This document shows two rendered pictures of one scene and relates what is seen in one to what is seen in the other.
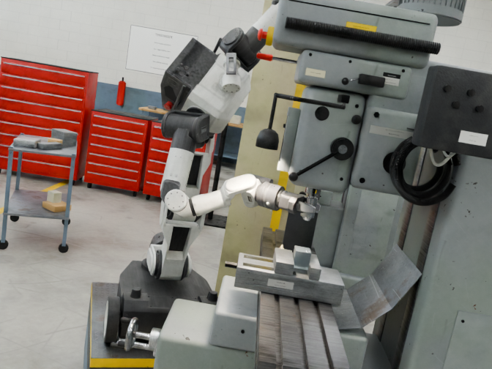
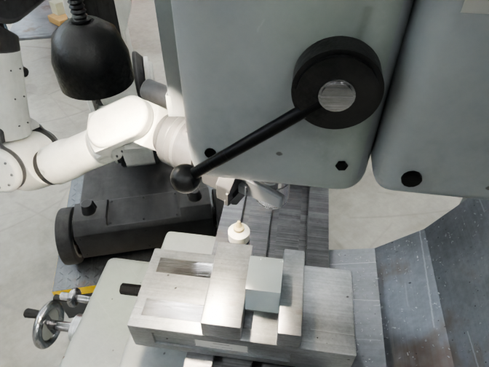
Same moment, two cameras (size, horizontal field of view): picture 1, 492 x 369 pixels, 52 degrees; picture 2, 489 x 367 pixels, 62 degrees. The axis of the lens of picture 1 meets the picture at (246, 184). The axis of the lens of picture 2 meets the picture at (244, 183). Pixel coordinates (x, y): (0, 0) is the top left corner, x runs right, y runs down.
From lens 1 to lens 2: 1.31 m
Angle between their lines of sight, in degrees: 35
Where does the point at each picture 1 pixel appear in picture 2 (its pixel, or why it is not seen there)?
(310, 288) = (284, 353)
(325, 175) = (289, 157)
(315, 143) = (236, 66)
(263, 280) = (187, 340)
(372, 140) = (470, 44)
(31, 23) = not seen: outside the picture
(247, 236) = not seen: hidden behind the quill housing
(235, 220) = not seen: hidden behind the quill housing
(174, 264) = (138, 152)
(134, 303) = (86, 224)
